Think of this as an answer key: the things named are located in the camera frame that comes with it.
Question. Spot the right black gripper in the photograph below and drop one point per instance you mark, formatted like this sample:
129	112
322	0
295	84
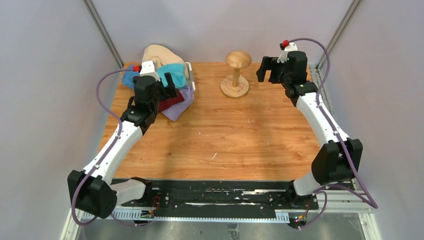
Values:
268	64

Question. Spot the lavender bucket hat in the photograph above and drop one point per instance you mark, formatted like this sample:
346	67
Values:
174	111

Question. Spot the aluminium frame rails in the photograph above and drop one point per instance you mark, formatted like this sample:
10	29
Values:
335	196

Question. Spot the turquoise bucket hat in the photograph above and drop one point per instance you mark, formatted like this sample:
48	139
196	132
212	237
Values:
177	72

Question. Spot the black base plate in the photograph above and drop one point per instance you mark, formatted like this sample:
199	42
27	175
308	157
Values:
221	199

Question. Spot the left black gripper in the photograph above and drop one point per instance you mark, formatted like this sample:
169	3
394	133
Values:
170	89

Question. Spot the blue hat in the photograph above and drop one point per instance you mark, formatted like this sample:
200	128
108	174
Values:
128	76

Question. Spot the wooden hat stand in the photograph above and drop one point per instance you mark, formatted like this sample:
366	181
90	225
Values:
236	86

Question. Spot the beige cap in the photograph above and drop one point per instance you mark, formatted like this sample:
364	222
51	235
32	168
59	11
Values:
162	56

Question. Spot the white perforated basket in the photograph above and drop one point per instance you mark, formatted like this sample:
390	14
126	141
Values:
191	79

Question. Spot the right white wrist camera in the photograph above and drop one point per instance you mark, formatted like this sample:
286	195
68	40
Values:
286	46

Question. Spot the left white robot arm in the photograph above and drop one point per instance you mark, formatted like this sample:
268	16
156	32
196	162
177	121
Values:
91	189

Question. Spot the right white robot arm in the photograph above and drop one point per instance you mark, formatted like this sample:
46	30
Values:
339	156

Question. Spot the maroon bucket hat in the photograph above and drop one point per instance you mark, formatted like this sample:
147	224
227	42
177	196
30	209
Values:
167	103

